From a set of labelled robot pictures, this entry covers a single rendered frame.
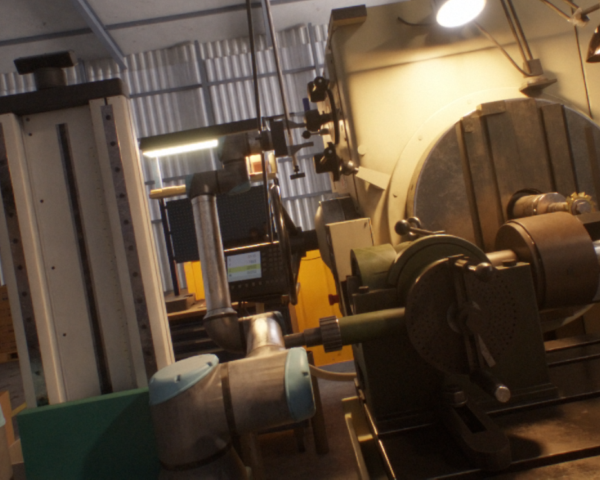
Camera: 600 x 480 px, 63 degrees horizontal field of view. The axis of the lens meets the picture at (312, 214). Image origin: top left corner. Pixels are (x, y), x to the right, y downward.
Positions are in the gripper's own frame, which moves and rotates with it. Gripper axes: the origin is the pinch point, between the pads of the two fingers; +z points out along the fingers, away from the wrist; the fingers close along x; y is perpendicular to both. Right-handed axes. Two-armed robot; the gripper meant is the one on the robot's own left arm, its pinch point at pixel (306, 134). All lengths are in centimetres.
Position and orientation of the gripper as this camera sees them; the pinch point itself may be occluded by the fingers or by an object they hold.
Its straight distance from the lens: 188.8
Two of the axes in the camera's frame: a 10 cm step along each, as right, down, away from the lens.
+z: 9.8, -1.7, 0.5
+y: -0.5, 0.2, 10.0
